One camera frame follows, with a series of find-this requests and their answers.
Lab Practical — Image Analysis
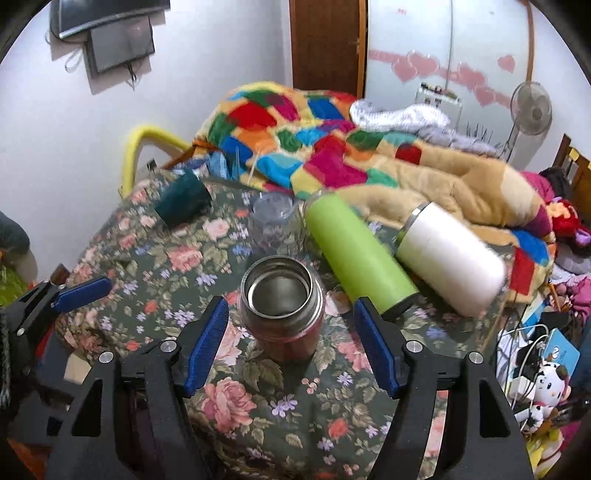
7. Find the red thermos cup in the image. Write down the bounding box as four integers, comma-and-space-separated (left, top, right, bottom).
239, 255, 325, 363

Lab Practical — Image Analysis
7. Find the dark green cup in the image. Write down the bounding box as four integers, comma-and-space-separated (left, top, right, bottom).
154, 171, 211, 229

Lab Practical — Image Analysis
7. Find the white spotted dog plush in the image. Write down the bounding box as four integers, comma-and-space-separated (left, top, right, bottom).
515, 361, 571, 435

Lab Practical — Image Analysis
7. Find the light blue booklet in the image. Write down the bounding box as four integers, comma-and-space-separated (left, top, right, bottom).
542, 328, 580, 378

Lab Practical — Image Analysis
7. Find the floral bed sheet mattress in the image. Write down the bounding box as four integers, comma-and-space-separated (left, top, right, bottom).
59, 168, 518, 480

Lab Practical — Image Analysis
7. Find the white thermos bottle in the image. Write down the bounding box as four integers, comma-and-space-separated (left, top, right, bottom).
394, 202, 506, 317

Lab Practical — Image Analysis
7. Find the green thermos bottle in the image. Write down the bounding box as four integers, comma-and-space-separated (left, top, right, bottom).
304, 190, 419, 322

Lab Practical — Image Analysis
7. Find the clear glass jar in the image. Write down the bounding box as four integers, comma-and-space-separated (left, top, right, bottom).
249, 192, 304, 263

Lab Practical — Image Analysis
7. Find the red plush toy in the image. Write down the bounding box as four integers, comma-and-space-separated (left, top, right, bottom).
546, 197, 591, 247

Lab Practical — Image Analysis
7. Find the colourful patchwork blanket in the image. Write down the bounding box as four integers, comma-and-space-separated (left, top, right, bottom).
194, 82, 556, 303

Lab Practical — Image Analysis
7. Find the wooden headboard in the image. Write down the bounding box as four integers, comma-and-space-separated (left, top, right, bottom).
553, 134, 591, 221

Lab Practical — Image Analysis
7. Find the dry twig plant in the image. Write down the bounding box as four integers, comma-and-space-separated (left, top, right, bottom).
465, 121, 499, 148

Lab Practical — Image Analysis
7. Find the white grey striped cloth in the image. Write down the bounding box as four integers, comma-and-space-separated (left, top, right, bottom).
349, 99, 500, 158

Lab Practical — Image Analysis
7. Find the small white cabinet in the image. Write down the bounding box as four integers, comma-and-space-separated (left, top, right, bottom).
415, 83, 463, 129

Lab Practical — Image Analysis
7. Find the standing electric fan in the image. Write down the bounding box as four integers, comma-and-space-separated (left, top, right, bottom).
502, 81, 552, 162

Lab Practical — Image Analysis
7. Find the brown wooden door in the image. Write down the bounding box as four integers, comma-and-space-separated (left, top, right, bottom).
288, 0, 368, 98

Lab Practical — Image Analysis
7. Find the white sliding wardrobe with hearts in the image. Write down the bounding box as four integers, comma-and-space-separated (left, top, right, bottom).
365, 1, 535, 144

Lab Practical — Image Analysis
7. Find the yellow padded bed rail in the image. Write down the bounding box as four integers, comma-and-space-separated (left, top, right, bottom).
118, 124, 191, 199

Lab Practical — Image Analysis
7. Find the small black wall monitor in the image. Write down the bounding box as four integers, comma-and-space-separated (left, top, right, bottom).
86, 16, 155, 77

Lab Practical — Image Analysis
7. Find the black wall television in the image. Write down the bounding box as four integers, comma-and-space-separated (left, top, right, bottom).
50, 0, 170, 40

